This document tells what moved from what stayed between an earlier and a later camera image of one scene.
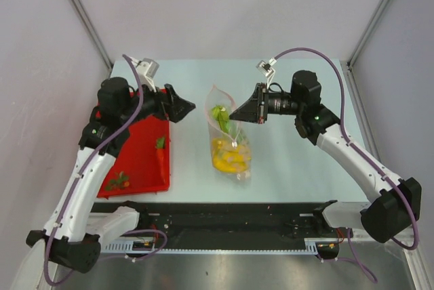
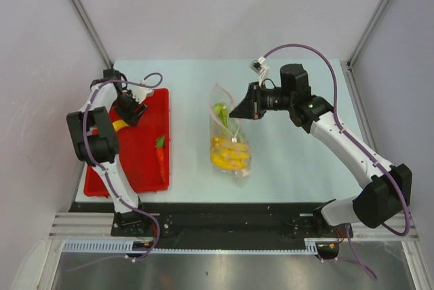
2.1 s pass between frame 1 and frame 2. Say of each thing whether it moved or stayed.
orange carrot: stayed
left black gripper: moved
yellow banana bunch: stayed
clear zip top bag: stayed
